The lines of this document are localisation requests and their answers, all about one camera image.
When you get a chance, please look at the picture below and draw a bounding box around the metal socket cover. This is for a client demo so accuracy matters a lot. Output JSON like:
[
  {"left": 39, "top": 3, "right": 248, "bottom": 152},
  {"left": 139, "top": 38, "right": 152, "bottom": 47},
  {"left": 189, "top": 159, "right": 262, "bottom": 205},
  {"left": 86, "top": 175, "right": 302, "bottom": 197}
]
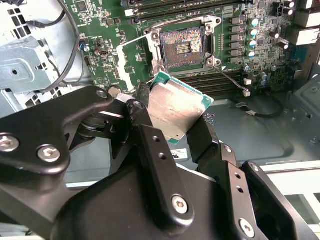
[{"left": 115, "top": 32, "right": 163, "bottom": 93}]

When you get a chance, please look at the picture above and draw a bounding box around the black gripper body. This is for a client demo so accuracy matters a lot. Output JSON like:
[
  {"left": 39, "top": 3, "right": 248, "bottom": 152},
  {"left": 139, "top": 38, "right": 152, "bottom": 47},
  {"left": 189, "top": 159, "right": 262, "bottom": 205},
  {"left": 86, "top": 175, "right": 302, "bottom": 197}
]
[{"left": 51, "top": 159, "right": 235, "bottom": 240}]

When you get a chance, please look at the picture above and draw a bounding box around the silver green CPU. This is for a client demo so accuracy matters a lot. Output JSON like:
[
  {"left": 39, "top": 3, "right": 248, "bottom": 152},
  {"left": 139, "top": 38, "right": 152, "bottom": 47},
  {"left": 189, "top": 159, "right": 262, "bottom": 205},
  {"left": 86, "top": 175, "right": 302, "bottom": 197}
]
[{"left": 147, "top": 71, "right": 215, "bottom": 146}]

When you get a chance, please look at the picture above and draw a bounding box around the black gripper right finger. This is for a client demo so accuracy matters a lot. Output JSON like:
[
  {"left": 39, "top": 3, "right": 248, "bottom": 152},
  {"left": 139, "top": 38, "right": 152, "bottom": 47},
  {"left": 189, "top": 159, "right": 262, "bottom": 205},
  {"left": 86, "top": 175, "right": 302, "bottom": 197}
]
[{"left": 187, "top": 116, "right": 300, "bottom": 240}]

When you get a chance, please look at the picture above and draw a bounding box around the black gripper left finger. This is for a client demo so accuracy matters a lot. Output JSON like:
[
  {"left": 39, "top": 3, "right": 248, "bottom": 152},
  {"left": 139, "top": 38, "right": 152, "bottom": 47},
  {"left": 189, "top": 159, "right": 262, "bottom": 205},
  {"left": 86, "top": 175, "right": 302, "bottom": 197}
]
[{"left": 0, "top": 82, "right": 196, "bottom": 230}]

